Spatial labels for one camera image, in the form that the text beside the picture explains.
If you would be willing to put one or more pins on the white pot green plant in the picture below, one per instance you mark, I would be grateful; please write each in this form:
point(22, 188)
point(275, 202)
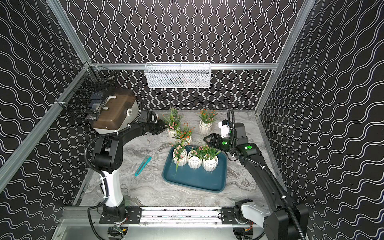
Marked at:
point(209, 157)

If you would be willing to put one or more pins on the back left potted plant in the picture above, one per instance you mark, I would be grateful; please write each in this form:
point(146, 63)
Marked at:
point(172, 120)

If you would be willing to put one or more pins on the pink flower potted plant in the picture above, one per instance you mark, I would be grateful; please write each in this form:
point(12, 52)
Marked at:
point(194, 160)

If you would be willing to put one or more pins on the black wire wall basket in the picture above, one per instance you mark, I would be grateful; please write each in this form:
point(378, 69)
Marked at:
point(86, 99)

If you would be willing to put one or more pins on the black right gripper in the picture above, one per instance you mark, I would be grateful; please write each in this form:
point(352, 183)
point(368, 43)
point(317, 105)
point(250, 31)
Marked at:
point(214, 137)

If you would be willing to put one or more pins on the white wire wall basket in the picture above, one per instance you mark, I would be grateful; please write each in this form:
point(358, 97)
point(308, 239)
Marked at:
point(178, 75)

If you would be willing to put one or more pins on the red flower potted plant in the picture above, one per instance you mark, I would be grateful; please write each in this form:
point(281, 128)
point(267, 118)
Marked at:
point(184, 133)

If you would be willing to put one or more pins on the white pot pink flowers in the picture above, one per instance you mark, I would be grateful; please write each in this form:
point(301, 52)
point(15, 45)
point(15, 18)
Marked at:
point(179, 155)

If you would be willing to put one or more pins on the back right potted plant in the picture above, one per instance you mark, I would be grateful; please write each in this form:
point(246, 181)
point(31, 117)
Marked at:
point(207, 118)

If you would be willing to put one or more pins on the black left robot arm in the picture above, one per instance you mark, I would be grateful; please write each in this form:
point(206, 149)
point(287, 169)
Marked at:
point(104, 155)

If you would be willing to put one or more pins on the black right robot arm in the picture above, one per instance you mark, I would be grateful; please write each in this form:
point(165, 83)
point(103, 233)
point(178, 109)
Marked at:
point(267, 186)

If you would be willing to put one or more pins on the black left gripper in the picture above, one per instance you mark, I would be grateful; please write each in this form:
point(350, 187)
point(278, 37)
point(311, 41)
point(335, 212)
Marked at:
point(154, 127)

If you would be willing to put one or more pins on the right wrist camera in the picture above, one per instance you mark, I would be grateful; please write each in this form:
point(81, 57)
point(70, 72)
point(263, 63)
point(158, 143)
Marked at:
point(226, 128)

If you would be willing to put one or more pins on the teal plastic tray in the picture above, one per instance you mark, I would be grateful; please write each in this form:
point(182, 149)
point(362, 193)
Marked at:
point(198, 179)

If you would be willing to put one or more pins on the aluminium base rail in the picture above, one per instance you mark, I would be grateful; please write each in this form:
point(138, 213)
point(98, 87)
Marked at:
point(145, 217)

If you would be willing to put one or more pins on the brown lid storage box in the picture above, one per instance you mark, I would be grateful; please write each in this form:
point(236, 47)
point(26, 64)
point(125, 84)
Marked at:
point(120, 110)

